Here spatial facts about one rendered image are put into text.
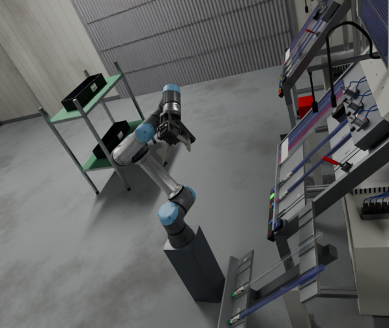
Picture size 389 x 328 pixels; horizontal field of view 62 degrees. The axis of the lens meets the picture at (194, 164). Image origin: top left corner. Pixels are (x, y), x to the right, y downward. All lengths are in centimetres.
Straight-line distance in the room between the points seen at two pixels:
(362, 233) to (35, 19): 584
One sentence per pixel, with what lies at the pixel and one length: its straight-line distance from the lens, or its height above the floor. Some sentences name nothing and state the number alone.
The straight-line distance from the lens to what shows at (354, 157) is 132.
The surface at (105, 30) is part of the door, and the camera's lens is 567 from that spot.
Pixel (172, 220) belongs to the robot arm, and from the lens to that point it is 174.
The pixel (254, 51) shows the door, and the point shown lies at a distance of 501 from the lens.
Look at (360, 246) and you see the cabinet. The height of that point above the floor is 62.
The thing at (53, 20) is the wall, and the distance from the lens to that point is 620.
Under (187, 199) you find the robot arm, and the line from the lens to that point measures 182.
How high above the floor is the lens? 187
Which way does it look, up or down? 33 degrees down
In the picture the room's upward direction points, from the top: 23 degrees counter-clockwise
